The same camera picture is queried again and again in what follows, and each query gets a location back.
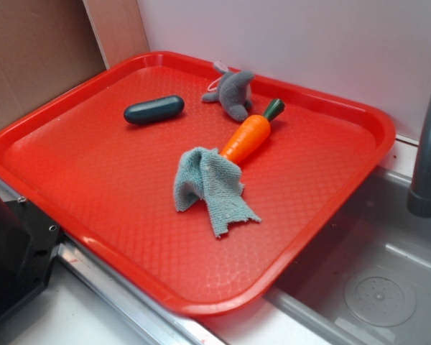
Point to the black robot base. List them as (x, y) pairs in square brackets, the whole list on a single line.
[(28, 246)]

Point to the orange toy carrot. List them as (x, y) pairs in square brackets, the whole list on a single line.
[(252, 133)]

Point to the teal terry cloth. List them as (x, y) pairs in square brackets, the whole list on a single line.
[(204, 175)]

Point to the grey plush toy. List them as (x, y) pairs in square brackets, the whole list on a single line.
[(232, 91)]

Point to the dark teal capsule object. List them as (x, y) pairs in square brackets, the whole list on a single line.
[(159, 109)]

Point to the grey toy sink basin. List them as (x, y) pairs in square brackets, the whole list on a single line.
[(366, 276)]

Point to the brown cardboard panel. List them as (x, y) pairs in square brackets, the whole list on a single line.
[(49, 47)]

